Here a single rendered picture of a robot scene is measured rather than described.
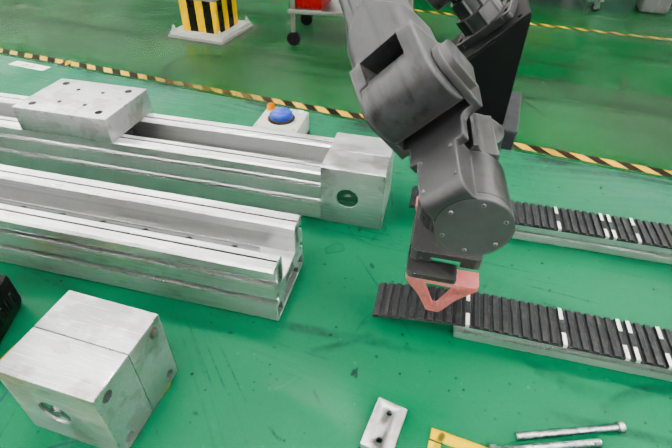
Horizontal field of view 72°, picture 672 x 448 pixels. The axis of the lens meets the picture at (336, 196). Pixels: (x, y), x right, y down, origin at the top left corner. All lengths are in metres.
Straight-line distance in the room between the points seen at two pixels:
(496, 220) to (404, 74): 0.13
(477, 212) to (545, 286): 0.33
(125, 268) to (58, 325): 0.13
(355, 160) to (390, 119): 0.28
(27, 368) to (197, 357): 0.16
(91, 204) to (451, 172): 0.49
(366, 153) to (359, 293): 0.20
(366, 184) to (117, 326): 0.34
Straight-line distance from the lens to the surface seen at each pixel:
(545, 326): 0.56
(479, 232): 0.35
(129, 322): 0.47
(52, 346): 0.49
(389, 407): 0.50
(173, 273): 0.57
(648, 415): 0.59
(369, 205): 0.65
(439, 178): 0.33
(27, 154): 0.91
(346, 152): 0.66
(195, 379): 0.54
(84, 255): 0.63
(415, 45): 0.37
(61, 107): 0.81
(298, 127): 0.80
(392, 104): 0.36
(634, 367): 0.60
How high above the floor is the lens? 1.22
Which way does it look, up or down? 38 degrees down
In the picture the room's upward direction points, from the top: 1 degrees clockwise
